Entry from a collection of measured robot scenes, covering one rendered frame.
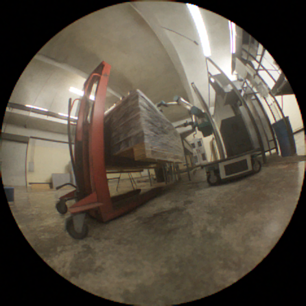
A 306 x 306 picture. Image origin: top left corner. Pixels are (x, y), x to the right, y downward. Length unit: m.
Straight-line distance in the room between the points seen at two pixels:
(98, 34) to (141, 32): 1.51
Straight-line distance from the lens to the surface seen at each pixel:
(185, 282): 0.40
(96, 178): 0.79
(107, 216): 0.86
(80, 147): 1.33
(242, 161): 1.39
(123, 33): 4.48
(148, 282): 0.41
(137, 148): 0.73
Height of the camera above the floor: 0.36
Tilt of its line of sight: 11 degrees up
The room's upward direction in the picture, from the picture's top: 11 degrees counter-clockwise
